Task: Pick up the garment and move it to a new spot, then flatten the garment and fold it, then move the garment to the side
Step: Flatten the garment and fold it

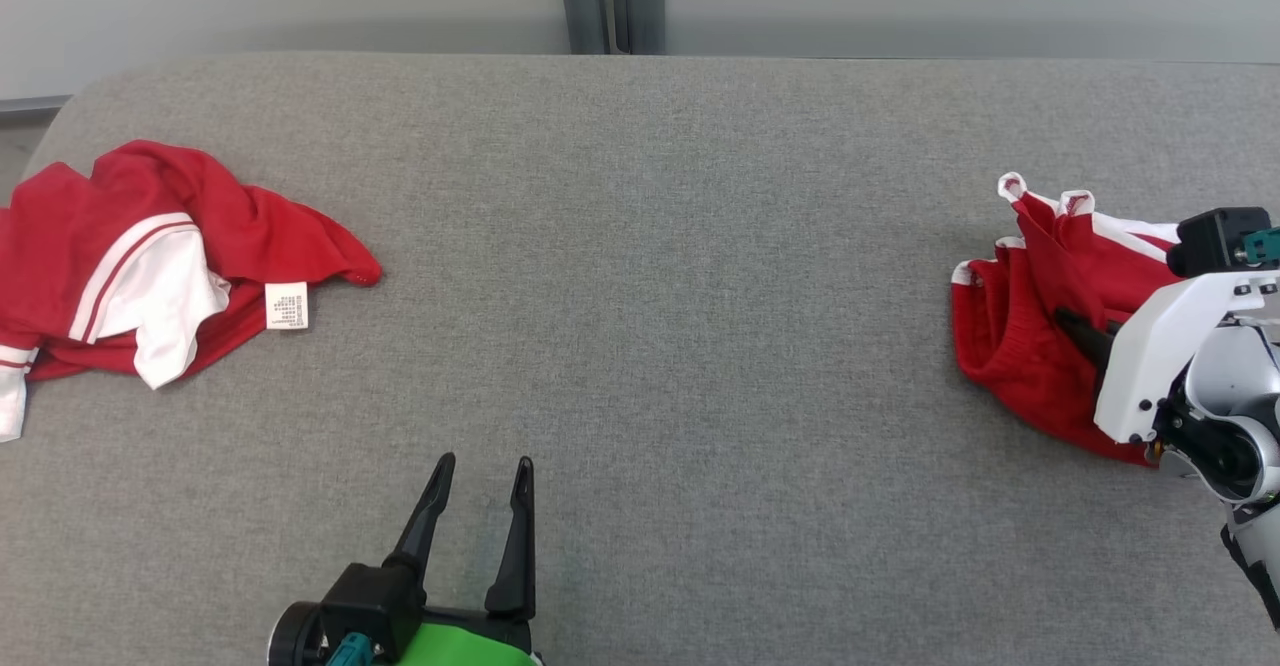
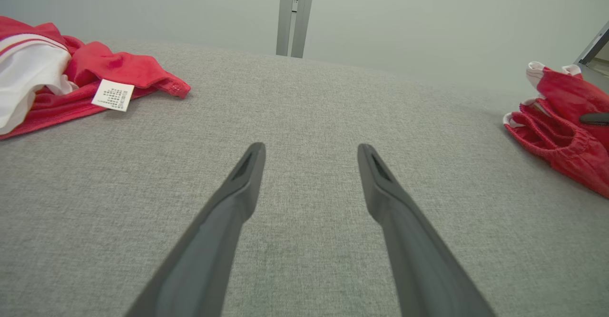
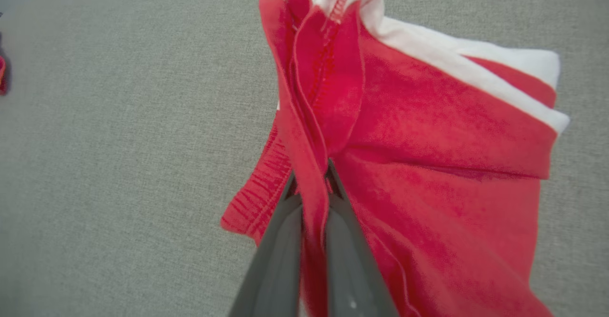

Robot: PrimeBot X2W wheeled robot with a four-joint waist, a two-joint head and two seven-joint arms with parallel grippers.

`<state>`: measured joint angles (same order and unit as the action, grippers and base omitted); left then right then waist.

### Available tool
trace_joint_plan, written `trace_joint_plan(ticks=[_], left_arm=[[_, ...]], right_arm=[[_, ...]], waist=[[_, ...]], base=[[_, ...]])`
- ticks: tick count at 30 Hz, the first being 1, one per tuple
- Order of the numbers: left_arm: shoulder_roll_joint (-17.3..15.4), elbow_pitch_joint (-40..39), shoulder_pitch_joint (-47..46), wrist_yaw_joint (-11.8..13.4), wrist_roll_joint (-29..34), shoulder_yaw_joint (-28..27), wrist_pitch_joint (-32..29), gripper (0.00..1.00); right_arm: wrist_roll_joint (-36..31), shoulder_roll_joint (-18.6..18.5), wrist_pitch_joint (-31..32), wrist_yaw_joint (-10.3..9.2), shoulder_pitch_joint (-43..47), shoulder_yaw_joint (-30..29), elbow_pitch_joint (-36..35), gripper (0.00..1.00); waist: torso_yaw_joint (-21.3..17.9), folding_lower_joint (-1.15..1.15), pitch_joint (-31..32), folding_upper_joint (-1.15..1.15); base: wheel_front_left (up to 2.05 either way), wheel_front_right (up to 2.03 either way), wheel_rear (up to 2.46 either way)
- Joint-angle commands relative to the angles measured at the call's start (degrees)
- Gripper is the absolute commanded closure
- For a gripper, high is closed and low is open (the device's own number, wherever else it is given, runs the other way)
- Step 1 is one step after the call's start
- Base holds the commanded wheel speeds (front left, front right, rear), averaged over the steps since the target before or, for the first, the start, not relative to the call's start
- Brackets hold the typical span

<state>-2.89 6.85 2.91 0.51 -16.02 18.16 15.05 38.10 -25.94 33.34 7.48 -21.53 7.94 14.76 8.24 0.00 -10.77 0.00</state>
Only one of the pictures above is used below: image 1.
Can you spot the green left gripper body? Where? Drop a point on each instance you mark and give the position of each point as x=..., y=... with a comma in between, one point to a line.
x=470, y=646

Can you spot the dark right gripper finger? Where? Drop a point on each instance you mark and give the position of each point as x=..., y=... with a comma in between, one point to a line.
x=1090, y=336

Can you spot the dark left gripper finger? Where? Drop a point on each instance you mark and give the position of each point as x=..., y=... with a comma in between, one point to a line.
x=425, y=526
x=520, y=556

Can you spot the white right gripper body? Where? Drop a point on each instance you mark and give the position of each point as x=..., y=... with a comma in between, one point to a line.
x=1150, y=356

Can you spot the red shorts white trim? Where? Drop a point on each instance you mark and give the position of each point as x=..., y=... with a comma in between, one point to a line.
x=1020, y=346

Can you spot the red shirt white sleeves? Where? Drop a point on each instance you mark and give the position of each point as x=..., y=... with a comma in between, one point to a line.
x=150, y=246

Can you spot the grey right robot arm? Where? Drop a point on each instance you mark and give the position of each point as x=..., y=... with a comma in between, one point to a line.
x=1235, y=376

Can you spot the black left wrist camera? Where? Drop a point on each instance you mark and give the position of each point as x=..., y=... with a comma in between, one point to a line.
x=370, y=606

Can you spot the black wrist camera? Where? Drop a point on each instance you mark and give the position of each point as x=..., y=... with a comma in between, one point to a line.
x=370, y=606
x=1210, y=241

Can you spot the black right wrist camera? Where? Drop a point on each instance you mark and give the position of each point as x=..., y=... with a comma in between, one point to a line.
x=1210, y=241

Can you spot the grey cylindrical post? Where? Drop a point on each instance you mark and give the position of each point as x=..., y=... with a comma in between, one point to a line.
x=646, y=6
x=583, y=6

